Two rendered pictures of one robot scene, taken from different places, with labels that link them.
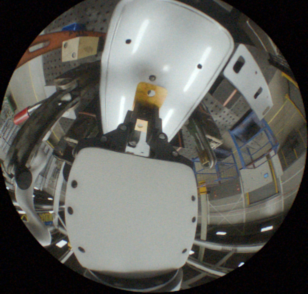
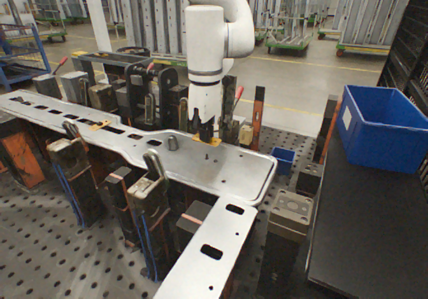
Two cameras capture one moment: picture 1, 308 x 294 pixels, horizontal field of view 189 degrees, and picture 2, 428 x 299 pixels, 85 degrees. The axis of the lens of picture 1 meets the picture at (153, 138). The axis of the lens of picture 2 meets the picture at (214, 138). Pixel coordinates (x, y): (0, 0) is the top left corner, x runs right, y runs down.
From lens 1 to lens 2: 0.61 m
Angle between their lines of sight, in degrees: 64
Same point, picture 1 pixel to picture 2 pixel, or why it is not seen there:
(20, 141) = (232, 91)
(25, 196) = not seen: hidden behind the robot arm
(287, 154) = not seen: outside the picture
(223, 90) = (202, 209)
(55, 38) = (256, 124)
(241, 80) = (220, 215)
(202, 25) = (255, 183)
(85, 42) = (246, 135)
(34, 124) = (230, 100)
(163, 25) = (249, 168)
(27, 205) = not seen: hidden behind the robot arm
